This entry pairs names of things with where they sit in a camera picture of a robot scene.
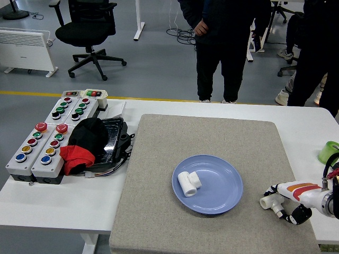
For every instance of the white pipe tee metal thread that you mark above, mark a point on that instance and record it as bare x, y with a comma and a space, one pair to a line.
266, 202

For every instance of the white paper sheet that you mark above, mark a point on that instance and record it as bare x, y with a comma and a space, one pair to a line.
117, 108

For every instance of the grey five-button control box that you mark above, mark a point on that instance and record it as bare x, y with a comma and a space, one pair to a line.
39, 168
18, 166

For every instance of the white green-red switch box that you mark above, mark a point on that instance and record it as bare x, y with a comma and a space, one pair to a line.
102, 99

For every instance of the black cloth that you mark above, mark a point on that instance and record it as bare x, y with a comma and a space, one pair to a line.
88, 135

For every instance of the grey-brown table mat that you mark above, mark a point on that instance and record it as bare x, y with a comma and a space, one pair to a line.
164, 148

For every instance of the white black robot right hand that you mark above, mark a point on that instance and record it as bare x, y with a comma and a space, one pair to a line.
304, 195

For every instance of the white desk frame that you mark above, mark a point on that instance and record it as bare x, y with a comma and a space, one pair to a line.
249, 50

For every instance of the small red clip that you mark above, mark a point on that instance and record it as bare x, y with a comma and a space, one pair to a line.
332, 174

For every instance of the black chair base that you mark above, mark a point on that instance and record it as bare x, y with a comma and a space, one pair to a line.
288, 67

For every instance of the white desk leg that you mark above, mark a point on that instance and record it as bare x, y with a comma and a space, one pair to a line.
139, 26

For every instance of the white panel heater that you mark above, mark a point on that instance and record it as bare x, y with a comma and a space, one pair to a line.
21, 50

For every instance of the grey four-button control box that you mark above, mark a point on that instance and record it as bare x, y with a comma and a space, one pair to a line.
53, 108
88, 107

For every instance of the black plastic tray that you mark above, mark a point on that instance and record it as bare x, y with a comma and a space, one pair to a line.
114, 140

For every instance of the blue round plate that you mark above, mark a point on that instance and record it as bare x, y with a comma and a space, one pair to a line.
219, 190

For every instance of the small grey switch box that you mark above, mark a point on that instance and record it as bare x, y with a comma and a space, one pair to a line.
71, 93

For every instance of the white table leg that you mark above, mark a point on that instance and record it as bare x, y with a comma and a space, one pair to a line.
90, 243

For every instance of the green tape roll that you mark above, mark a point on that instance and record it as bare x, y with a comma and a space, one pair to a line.
325, 153

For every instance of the black office chair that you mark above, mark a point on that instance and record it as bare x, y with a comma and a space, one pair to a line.
84, 29

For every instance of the plain white pipe tee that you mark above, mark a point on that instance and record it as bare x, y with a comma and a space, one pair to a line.
188, 185

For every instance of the red cloth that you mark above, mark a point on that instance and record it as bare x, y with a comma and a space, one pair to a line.
76, 158

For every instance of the person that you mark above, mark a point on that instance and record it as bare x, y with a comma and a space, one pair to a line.
291, 34
315, 53
283, 96
225, 39

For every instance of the black round stand base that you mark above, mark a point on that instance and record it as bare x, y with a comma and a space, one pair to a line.
16, 13

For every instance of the person's hand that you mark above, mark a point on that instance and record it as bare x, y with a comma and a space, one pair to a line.
201, 28

